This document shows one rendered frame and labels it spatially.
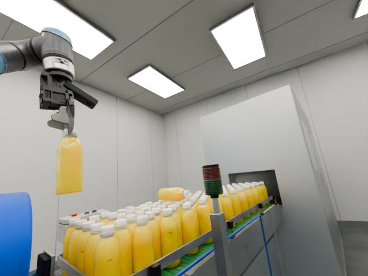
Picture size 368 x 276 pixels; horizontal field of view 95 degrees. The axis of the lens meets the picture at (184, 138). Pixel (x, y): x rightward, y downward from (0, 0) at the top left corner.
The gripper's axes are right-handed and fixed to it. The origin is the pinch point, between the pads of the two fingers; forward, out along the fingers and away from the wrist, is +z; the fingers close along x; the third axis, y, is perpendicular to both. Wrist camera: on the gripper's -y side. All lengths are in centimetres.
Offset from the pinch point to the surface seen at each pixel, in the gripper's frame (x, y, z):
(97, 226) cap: 0.6, -6.0, 31.9
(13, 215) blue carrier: 5.5, 13.4, 22.1
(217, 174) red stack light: 31, -34, 23
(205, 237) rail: 12, -45, 49
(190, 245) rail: 12, -35, 48
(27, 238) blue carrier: 7.9, 11.3, 27.6
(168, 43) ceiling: -96, -171, -188
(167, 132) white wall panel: -336, -363, -110
